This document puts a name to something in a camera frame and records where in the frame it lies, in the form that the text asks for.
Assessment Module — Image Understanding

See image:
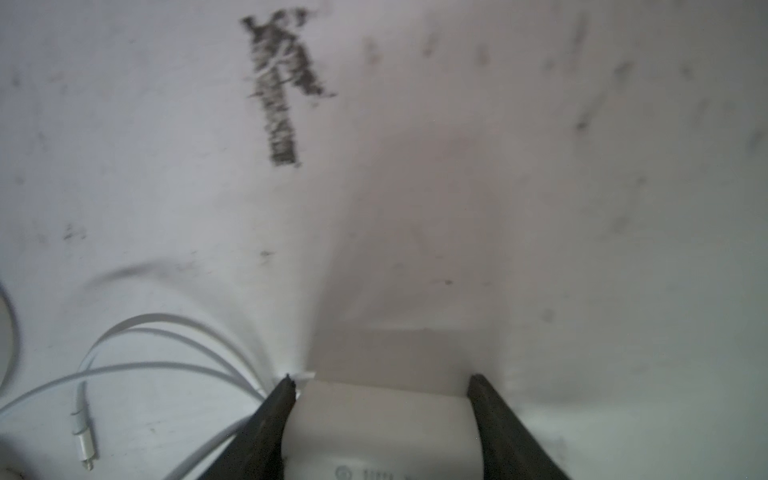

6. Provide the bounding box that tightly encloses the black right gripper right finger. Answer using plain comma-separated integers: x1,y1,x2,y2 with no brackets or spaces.
467,374,569,480

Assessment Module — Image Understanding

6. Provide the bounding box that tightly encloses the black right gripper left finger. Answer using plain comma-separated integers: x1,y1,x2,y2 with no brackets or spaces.
199,376,297,480

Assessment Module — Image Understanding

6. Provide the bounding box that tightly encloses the white charger adapter with cable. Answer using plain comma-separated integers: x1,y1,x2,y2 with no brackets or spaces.
1,277,489,479

